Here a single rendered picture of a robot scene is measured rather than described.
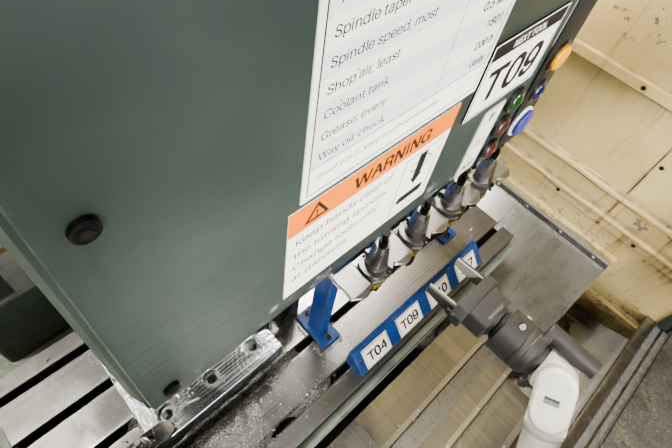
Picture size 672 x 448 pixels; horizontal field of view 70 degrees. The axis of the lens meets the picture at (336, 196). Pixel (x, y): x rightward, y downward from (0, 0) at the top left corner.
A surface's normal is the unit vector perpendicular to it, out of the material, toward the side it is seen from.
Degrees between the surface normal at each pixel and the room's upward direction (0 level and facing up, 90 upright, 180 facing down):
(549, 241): 24
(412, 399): 7
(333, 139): 90
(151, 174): 90
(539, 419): 48
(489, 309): 0
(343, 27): 90
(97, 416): 0
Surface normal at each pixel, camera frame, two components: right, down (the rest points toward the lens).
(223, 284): 0.68, 0.63
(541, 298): -0.19, -0.34
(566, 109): -0.73, 0.50
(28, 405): 0.11, -0.59
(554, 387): -0.47, -0.03
